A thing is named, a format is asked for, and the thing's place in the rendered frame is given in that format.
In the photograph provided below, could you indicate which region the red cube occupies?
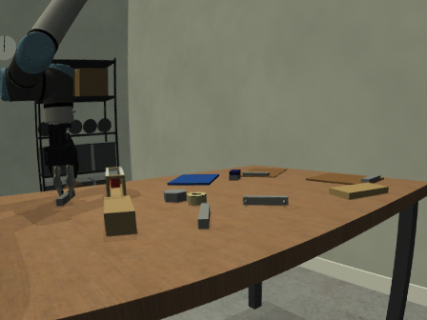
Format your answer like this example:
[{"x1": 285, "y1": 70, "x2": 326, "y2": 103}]
[{"x1": 110, "y1": 179, "x2": 120, "y2": 188}]

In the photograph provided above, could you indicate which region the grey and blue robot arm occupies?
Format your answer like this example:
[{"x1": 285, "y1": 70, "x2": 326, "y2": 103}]
[{"x1": 0, "y1": 0, "x2": 88, "y2": 125}]

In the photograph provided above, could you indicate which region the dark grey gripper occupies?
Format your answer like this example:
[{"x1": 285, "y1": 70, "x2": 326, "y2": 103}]
[{"x1": 44, "y1": 123, "x2": 79, "y2": 200}]

